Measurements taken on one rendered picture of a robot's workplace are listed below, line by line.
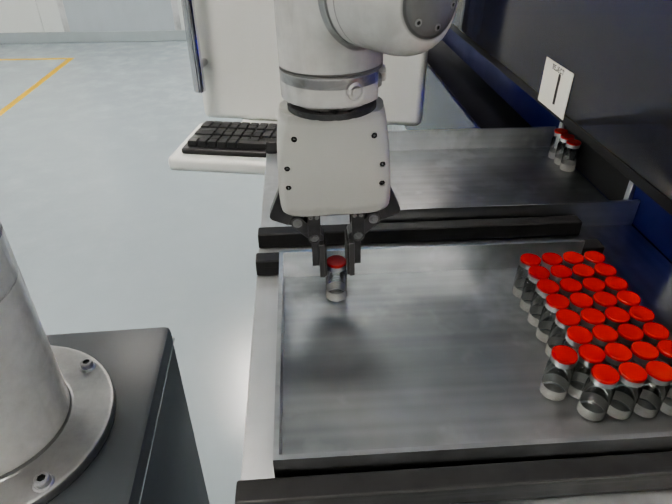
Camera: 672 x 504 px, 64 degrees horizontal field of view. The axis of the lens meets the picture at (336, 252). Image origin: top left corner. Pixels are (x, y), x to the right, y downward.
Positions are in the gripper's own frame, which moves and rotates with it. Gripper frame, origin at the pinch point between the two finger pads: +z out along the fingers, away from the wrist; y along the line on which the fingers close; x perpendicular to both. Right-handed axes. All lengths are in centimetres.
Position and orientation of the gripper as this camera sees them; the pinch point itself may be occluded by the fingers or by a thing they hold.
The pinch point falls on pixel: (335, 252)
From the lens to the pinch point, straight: 54.0
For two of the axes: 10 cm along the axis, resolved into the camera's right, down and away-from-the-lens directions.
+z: 0.2, 8.3, 5.6
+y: -10.0, 0.6, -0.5
